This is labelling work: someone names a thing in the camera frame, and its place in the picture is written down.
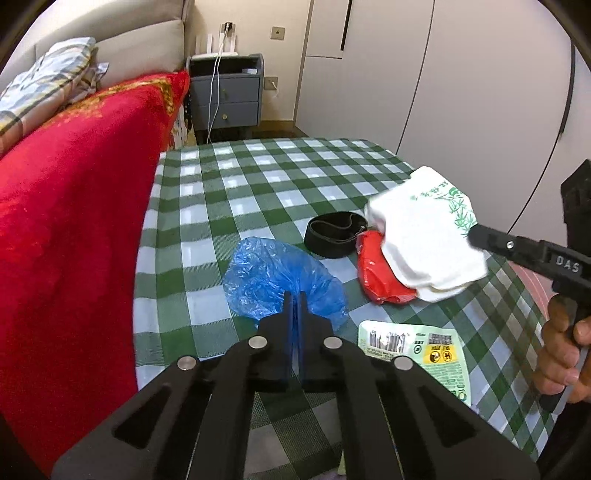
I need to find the plaid quilt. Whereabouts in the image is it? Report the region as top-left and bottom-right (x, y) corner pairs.
(0, 38), (109, 155)

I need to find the black elastic band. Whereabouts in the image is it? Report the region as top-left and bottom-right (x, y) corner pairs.
(304, 212), (369, 259)

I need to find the white cable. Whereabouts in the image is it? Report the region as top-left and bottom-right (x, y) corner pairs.
(205, 28), (232, 144)

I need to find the red floral blanket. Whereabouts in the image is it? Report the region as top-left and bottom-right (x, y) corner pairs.
(0, 69), (191, 476)

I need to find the white bag with green print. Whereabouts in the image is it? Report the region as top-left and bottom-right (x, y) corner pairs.
(365, 166), (490, 303)

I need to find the green white food packet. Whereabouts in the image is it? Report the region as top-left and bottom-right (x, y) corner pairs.
(358, 320), (472, 407)

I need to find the white wardrobe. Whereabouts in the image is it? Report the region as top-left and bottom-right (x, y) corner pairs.
(295, 0), (591, 259)

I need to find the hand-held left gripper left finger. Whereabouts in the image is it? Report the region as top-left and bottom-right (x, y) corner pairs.
(51, 291), (296, 480)

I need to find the person's right hand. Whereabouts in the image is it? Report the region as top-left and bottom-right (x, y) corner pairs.
(531, 294), (591, 397)

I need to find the grey nightstand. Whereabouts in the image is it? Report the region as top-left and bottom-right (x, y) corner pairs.
(186, 53), (265, 144)

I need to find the pink plastic bin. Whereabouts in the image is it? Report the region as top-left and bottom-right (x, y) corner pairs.
(510, 265), (552, 319)

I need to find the blue plastic bag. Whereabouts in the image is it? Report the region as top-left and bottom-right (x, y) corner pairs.
(222, 236), (349, 330)

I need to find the red plastic packet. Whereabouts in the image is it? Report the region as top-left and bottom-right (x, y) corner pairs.
(355, 231), (419, 305)

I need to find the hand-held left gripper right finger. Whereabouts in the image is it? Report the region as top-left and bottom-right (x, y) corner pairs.
(298, 292), (541, 480)

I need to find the white router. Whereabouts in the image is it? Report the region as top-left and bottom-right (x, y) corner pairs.
(191, 34), (238, 58)

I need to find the beige padded headboard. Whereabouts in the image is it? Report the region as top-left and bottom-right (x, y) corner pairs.
(0, 0), (195, 93)

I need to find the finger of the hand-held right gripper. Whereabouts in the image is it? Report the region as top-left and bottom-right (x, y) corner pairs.
(468, 224), (552, 274)

